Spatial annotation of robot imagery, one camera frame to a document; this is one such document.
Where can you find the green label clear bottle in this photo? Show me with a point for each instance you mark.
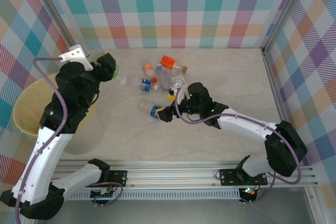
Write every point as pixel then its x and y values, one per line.
pixel 116 73

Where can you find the white label clear bottle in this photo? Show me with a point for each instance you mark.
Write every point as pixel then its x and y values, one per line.
pixel 179 79

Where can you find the purple label clear bottle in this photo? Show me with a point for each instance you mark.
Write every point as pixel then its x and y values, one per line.
pixel 163 77

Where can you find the small orange bottle cap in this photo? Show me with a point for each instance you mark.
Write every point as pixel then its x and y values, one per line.
pixel 154 79

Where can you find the orange label bottle brown cap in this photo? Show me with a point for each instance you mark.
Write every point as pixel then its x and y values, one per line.
pixel 168 62

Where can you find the clear bottle peach cap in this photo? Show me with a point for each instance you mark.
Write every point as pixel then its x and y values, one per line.
pixel 147 66

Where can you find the pale yellow plastic bin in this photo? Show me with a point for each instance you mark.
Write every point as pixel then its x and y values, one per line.
pixel 26 108

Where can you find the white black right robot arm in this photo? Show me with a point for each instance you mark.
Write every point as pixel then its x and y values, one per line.
pixel 244 125

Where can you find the grey metal panel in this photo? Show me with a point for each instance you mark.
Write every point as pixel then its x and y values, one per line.
pixel 170 213

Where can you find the small controller board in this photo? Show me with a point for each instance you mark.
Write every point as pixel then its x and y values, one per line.
pixel 102 195
pixel 248 192

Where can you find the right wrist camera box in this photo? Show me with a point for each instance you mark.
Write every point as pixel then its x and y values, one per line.
pixel 175 85

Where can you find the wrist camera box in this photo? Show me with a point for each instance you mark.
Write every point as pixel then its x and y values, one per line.
pixel 74 54
pixel 175 85

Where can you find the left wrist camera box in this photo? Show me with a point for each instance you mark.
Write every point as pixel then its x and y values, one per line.
pixel 74 54

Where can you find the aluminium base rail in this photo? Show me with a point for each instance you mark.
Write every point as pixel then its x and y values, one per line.
pixel 170 174

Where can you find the aluminium frame post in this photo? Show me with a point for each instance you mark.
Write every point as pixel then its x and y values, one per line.
pixel 62 16
pixel 285 11

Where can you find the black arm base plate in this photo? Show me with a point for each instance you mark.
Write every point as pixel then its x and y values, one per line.
pixel 119 178
pixel 228 176

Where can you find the aluminium table side rail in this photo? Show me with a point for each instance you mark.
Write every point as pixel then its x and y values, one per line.
pixel 277 82

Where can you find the aluminium frame leg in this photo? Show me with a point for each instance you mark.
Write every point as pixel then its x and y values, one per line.
pixel 314 208

